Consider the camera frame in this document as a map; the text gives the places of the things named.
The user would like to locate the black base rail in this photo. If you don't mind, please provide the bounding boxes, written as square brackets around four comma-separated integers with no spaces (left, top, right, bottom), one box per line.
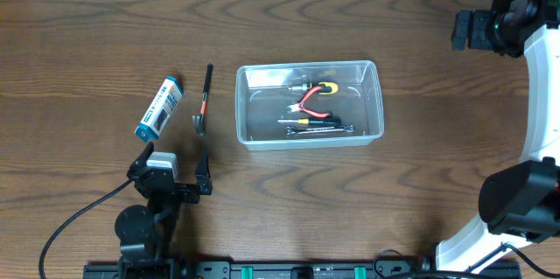
[82,260,522,279]

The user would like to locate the red handled pliers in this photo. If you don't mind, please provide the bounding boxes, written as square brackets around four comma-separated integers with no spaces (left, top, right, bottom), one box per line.
[285,87,332,118]

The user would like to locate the slim black yellow screwdriver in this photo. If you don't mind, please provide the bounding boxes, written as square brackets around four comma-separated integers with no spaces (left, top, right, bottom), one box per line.
[277,117,341,127]

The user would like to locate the silver combination wrench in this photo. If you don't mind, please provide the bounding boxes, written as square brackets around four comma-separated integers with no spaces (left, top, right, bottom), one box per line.
[285,125,354,136]

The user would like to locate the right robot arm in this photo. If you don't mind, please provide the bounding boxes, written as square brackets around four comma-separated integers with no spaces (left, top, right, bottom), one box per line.
[431,0,559,278]

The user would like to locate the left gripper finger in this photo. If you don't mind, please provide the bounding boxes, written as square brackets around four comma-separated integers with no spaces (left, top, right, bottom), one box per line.
[195,147,211,185]
[129,142,154,170]

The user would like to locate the stubby yellow black screwdriver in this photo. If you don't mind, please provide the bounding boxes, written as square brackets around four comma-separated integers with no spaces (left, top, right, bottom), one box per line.
[288,81,339,95]

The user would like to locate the white blue screwdriver box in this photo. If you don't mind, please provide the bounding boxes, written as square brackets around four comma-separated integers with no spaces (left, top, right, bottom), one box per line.
[135,76,184,143]

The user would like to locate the clear plastic container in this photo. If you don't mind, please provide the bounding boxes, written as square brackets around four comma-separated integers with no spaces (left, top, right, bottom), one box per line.
[235,60,384,150]

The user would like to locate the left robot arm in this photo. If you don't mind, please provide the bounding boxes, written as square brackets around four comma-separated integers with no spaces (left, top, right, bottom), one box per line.
[115,142,213,262]

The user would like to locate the small black orange hammer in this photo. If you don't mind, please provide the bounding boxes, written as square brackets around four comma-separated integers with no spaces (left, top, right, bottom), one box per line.
[192,64,214,136]

